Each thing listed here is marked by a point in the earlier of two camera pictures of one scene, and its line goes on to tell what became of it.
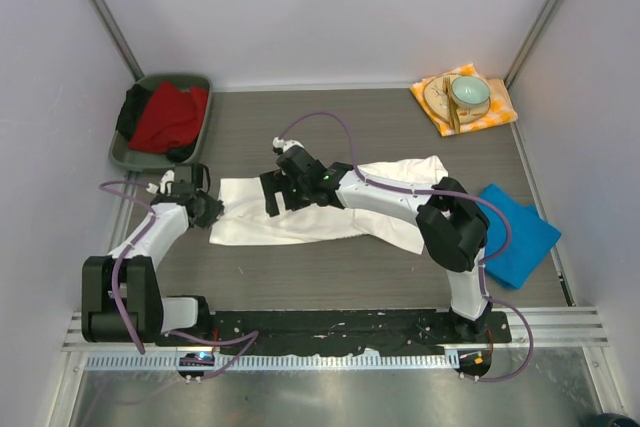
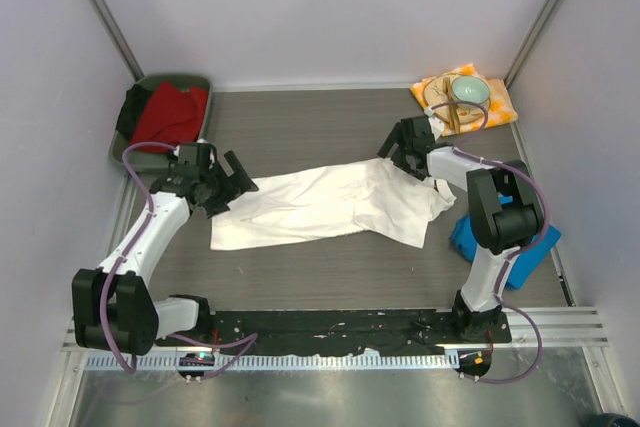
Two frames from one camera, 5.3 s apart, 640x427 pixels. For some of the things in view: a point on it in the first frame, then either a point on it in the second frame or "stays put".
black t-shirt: (128, 111) stays put
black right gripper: (276, 182) to (398, 137)
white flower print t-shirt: (386, 203) stays put
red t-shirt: (170, 118) stays put
